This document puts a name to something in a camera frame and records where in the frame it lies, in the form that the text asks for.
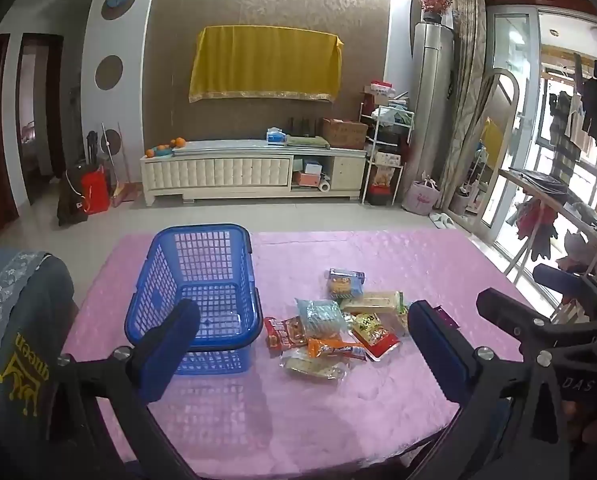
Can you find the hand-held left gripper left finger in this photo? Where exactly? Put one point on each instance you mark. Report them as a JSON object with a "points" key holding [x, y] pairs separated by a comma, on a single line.
{"points": [[173, 340]]}

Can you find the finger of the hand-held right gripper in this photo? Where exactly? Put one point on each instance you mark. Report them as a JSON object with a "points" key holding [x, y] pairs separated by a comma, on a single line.
{"points": [[503, 310], [558, 277]]}

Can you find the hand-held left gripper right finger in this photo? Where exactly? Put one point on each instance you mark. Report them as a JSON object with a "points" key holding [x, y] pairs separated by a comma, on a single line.
{"points": [[436, 355]]}

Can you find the small purple packet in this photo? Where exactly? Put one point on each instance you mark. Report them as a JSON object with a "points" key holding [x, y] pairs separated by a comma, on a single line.
{"points": [[448, 319]]}

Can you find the blue plastic basket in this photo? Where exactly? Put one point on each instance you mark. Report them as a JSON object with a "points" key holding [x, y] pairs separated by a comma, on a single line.
{"points": [[228, 340]]}

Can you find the yellow spicy snack packet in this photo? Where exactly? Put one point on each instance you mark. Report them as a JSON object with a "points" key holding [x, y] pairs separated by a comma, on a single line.
{"points": [[368, 327]]}

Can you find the green-edged cracker packet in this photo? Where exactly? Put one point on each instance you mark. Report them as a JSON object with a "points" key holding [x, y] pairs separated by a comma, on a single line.
{"points": [[373, 302]]}

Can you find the orange sausage packet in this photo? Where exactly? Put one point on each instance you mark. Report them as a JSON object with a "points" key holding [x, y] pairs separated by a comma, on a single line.
{"points": [[336, 347]]}

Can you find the blue cookie packet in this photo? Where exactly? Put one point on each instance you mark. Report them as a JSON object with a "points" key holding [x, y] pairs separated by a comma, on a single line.
{"points": [[346, 287]]}

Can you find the light blue snack packet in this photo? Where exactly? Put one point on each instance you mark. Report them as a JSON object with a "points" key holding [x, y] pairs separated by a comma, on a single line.
{"points": [[321, 317]]}

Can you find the clear cracker packet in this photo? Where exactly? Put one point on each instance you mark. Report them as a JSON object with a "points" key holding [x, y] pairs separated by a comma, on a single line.
{"points": [[313, 366]]}

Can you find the red cloth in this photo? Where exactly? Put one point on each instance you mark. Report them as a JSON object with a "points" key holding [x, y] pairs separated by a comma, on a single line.
{"points": [[538, 225]]}

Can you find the dark grey cloth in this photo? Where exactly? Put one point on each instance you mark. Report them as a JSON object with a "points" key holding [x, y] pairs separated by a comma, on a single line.
{"points": [[543, 182]]}

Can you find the wooden drying rack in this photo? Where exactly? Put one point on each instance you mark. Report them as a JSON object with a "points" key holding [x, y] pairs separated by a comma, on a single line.
{"points": [[520, 185]]}

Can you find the white slipper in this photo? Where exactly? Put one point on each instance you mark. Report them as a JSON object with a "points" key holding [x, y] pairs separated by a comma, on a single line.
{"points": [[446, 221], [436, 217]]}

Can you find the pink tablecloth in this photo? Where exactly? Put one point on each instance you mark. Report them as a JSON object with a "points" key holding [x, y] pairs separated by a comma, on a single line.
{"points": [[328, 410]]}

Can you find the pink tote bag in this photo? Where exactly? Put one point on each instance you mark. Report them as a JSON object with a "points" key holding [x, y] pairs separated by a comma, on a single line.
{"points": [[421, 197]]}

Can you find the grey embroidered cloth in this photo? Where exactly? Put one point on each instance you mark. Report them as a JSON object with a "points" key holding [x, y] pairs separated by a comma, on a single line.
{"points": [[23, 320]]}

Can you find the plaid hanging garment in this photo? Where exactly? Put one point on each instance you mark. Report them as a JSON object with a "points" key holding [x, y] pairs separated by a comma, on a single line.
{"points": [[563, 125]]}

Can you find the broom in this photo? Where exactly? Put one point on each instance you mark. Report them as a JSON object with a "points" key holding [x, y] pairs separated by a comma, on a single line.
{"points": [[121, 191]]}

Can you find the black red box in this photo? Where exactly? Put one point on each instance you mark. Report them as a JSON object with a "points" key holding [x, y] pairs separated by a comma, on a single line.
{"points": [[379, 195]]}

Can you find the black bag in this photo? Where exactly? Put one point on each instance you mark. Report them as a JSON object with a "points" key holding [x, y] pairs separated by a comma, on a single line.
{"points": [[71, 205]]}

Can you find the white TV cabinet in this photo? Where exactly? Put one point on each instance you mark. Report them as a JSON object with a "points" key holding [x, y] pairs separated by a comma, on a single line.
{"points": [[218, 172]]}

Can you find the arched standing mirror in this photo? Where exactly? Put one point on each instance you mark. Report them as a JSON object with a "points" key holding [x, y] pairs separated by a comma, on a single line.
{"points": [[498, 105]]}

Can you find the patterned cardboard box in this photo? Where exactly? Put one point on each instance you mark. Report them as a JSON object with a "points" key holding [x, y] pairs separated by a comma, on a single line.
{"points": [[388, 158]]}

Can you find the black umbrella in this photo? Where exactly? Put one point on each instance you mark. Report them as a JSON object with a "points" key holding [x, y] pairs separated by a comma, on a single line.
{"points": [[93, 147]]}

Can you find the orange box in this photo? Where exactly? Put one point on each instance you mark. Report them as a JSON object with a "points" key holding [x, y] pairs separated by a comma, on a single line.
{"points": [[307, 179]]}

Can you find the standing air conditioner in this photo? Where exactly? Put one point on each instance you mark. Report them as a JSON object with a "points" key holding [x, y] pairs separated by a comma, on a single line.
{"points": [[431, 110]]}

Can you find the patterned beige curtain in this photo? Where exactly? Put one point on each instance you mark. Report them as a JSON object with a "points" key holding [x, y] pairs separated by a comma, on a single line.
{"points": [[466, 85]]}

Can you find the white metal shelf rack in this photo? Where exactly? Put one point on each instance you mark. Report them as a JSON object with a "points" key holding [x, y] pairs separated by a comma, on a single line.
{"points": [[373, 135]]}

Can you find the light blue box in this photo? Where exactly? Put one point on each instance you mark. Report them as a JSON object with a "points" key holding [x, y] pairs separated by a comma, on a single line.
{"points": [[312, 166]]}

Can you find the pile of folded clothes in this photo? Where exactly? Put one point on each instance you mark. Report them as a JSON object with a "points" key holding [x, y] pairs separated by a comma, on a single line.
{"points": [[393, 114]]}

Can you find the blue tissue box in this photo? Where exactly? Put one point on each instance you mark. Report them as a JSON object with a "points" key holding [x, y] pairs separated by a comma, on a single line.
{"points": [[277, 136]]}

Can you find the brown cardboard box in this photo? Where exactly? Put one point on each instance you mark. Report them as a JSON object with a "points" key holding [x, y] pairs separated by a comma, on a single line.
{"points": [[343, 135]]}

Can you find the green folded cloth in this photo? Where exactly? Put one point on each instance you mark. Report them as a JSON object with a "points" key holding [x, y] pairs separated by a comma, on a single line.
{"points": [[308, 141]]}

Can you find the glass balcony door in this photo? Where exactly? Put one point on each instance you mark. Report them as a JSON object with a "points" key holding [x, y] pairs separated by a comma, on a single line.
{"points": [[510, 40]]}

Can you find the red white box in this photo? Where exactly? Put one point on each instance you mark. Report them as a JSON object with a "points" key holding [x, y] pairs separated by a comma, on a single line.
{"points": [[383, 89]]}

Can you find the red flower vase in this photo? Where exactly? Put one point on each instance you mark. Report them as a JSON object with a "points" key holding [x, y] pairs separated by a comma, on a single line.
{"points": [[433, 5]]}

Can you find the brown round wall panel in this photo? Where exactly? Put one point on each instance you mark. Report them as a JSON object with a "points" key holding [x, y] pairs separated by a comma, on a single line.
{"points": [[114, 141], [123, 12], [109, 72]]}

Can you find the brown door frame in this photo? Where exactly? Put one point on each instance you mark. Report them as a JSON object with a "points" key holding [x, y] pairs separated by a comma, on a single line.
{"points": [[53, 110]]}

